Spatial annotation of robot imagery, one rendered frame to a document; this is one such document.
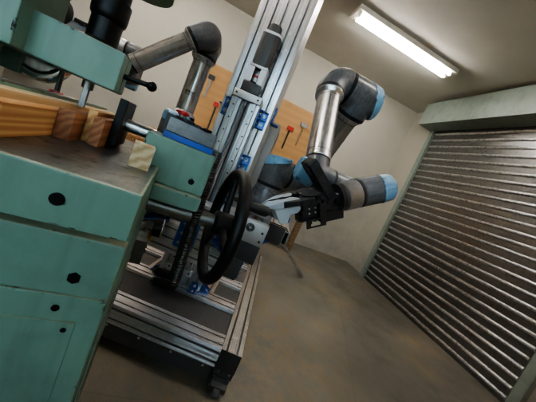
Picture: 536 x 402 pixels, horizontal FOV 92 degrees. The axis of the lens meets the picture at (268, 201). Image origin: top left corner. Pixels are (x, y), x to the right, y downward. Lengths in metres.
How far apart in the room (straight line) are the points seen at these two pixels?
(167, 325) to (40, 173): 0.98
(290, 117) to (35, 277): 3.72
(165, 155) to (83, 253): 0.22
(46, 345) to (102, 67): 0.45
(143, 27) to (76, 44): 3.55
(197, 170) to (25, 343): 0.36
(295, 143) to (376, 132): 1.35
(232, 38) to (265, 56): 2.76
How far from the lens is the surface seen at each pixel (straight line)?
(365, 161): 4.50
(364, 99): 1.01
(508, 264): 3.21
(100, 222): 0.34
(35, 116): 0.46
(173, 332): 1.24
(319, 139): 0.78
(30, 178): 0.35
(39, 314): 0.50
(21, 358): 0.55
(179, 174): 0.55
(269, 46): 1.32
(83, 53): 0.60
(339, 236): 4.57
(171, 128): 0.55
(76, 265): 0.45
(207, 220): 0.62
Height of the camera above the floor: 0.99
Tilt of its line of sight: 7 degrees down
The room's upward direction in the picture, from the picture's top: 23 degrees clockwise
